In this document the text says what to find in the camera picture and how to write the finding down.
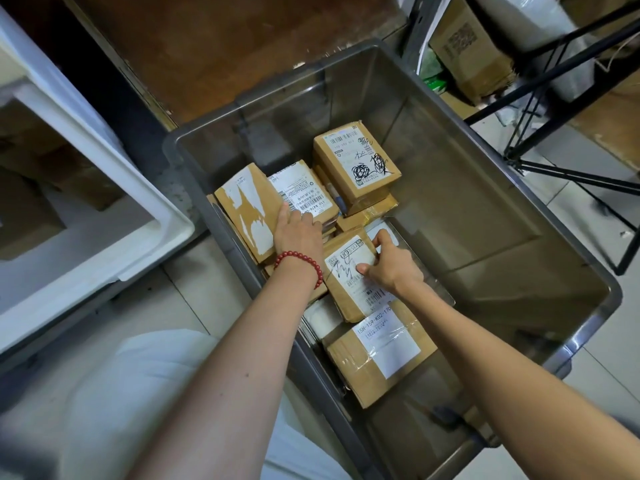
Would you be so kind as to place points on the green packet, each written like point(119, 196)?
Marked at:
point(434, 74)

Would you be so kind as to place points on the flat taped cardboard box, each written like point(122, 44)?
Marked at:
point(367, 214)

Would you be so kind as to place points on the white plastic bag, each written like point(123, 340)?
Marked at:
point(545, 24)

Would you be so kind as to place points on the large worn cardboard box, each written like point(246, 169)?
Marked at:
point(472, 49)

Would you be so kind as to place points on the cardboard box with large label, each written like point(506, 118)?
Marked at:
point(380, 354)

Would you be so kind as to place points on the person's left fingers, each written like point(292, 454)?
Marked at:
point(300, 220)

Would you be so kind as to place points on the cardboard box with barcode label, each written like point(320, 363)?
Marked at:
point(305, 189)

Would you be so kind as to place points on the cardboard box with black scrawls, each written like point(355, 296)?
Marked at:
point(352, 159)

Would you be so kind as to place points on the person's white clothing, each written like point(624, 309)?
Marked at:
point(125, 394)

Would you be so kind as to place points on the person's left forearm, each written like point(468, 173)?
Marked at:
point(235, 374)

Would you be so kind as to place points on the grey plastic bin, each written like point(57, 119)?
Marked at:
point(480, 204)

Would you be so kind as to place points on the person's left hand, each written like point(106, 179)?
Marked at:
point(298, 237)

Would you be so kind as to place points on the cardboard box with scribbled label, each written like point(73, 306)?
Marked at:
point(350, 289)

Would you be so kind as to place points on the black metal stand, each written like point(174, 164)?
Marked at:
point(560, 69)

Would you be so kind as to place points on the white plastic parcel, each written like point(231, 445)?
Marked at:
point(322, 317)

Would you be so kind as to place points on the person's right thumb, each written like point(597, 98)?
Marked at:
point(369, 269)

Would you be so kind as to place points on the person's right forearm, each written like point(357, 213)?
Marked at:
point(505, 384)

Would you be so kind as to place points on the person's right hand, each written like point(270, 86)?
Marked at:
point(395, 269)

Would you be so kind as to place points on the white foam container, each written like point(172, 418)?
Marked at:
point(75, 229)

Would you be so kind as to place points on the grey metal shelf post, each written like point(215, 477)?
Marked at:
point(425, 24)

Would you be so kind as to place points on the small white packet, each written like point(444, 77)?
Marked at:
point(387, 229)

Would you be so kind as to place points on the cardboard box with torn label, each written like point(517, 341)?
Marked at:
point(247, 209)

